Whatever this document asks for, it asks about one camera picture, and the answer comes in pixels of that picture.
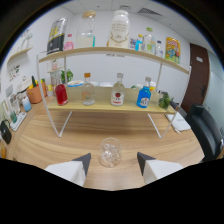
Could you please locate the small clear bottle orange cap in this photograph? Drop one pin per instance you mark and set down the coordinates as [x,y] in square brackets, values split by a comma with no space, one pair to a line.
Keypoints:
[88,95]

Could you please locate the small pink bottle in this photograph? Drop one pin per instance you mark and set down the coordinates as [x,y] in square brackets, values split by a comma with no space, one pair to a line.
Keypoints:
[69,45]

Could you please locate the white blue tub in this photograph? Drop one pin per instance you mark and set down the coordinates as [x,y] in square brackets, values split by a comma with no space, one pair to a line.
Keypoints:
[76,83]

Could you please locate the clear bottle green cap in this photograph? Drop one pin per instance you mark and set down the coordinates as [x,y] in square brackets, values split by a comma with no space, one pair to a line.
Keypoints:
[149,43]

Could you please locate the small wooden wall shelf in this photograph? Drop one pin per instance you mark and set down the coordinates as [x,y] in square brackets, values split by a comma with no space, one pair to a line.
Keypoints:
[55,70]

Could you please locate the brown door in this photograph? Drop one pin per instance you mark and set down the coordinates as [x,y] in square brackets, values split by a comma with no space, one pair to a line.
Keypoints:
[195,80]

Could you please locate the yellow drink can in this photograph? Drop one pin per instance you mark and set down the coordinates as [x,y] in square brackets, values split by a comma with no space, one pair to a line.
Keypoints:
[173,50]

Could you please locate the pale vase with twigs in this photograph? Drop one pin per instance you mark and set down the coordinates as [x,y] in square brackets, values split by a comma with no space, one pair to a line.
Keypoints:
[26,41]

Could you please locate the white tray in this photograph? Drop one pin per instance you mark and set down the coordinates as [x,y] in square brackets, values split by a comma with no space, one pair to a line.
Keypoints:
[19,121]

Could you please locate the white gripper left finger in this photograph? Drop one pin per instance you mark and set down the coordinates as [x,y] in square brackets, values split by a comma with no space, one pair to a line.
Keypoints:
[68,171]

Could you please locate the black bag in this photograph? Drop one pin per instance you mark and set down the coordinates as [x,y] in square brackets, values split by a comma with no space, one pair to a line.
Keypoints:
[5,133]

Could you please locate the two-tier wood shelf rack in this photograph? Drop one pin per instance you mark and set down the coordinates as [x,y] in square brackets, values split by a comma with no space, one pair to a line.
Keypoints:
[100,97]

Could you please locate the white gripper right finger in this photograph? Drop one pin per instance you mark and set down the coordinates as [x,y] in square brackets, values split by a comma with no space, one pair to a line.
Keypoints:
[158,170]

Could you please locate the clear bottle blue cap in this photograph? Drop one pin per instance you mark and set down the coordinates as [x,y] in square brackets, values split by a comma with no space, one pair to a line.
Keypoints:
[159,50]

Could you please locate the tall black silver can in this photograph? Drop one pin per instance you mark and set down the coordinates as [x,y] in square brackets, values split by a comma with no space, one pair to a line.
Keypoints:
[56,38]

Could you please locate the round orange liquid bottle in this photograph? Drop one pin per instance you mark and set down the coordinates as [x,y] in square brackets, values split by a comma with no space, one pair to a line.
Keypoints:
[108,43]

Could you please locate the white milk bottle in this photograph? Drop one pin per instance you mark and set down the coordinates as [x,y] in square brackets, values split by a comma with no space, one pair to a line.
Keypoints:
[119,31]

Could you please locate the black chair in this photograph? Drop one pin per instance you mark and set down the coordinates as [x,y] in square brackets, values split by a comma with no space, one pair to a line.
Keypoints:
[203,130]

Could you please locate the glass jar with limes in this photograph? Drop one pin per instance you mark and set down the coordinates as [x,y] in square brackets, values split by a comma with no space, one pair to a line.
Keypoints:
[164,101]

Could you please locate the green potted plant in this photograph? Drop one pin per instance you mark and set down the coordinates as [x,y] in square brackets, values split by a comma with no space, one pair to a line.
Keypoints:
[67,76]

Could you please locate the clear glass with ice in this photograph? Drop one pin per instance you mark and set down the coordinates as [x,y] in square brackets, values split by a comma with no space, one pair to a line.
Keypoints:
[110,153]

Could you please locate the green cup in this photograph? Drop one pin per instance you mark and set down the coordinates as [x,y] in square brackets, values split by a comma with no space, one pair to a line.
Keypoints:
[13,117]

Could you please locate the white zip pouch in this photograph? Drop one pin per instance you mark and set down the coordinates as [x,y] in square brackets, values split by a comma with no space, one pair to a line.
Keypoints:
[180,122]

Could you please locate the blue bottle yellow cap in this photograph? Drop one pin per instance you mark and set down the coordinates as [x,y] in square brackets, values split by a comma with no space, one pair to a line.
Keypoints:
[139,45]

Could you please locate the dark green toy cucumber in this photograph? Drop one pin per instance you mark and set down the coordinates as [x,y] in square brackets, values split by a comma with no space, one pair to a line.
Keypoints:
[33,81]

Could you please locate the teal liquid bottle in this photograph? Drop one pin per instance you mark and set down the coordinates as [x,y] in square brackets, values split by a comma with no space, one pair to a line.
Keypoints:
[94,41]

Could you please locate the multicolour wall poster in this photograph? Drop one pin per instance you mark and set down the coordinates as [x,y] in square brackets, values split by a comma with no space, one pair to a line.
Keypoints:
[132,43]

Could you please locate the red liquid glass bottle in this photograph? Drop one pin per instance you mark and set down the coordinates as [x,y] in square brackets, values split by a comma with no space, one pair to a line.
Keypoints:
[61,95]

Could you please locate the blue liquor bottle silver cap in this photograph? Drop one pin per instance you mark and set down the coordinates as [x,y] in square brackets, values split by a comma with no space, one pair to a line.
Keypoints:
[144,98]

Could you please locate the louvred air vent grille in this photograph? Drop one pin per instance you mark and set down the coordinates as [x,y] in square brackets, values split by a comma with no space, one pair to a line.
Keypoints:
[149,11]

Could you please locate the square air diffuser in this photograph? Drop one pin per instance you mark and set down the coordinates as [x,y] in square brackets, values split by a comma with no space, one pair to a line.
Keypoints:
[125,6]

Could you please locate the blue white cup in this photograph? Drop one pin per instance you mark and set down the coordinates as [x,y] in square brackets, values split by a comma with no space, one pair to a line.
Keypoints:
[26,105]

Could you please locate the clear bottle red label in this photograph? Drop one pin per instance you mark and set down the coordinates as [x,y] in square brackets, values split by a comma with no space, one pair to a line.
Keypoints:
[117,95]

